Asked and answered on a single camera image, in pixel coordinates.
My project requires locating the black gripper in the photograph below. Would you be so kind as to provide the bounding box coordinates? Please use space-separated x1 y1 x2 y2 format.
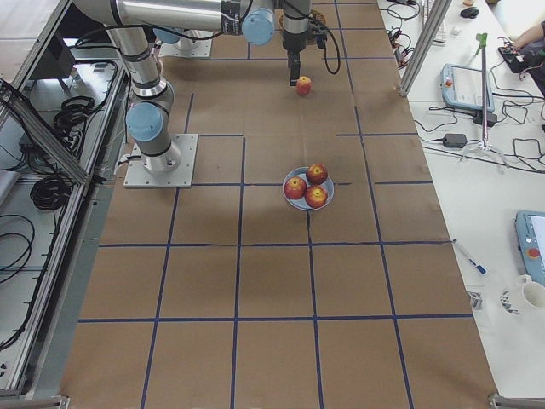
283 30 307 85

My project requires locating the red yellow apple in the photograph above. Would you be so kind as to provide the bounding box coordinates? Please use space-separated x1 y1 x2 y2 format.
295 76 313 96

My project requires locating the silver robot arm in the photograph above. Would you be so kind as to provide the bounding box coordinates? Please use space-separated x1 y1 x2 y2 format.
76 1 311 174
153 28 193 49

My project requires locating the wicker basket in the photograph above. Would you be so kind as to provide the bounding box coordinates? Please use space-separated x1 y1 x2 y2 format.
278 9 327 45

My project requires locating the red apple plate top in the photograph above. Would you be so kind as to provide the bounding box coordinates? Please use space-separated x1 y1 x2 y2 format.
306 163 329 185

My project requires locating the red apple plate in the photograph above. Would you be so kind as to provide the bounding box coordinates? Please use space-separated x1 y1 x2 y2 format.
306 163 329 185
304 185 329 209
284 176 307 200

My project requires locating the red apple plate left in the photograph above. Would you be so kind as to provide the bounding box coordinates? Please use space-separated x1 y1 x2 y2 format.
284 176 307 200

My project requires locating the red apple plate front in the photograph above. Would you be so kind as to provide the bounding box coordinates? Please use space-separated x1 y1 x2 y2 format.
304 185 329 209

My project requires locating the light blue plate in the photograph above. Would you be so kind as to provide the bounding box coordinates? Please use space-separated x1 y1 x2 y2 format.
283 167 335 211

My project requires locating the teach pendant tablet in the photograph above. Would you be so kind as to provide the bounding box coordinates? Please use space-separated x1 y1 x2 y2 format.
440 64 483 111

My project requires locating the black power adapter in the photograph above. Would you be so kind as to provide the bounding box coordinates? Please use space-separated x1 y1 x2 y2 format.
442 133 468 149

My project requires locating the black computer mouse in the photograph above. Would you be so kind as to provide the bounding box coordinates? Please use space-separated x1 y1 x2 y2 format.
460 6 479 19

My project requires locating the reacher grabber stick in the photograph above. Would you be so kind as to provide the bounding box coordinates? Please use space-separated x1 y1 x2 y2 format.
462 32 510 169

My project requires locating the blue white pen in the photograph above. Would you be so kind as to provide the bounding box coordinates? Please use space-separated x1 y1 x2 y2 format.
452 239 487 275

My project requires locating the white mug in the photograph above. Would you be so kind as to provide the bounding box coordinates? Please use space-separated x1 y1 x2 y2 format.
499 274 544 315

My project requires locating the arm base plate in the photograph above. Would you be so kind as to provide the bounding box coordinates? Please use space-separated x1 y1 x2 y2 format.
123 134 198 188
158 39 212 59

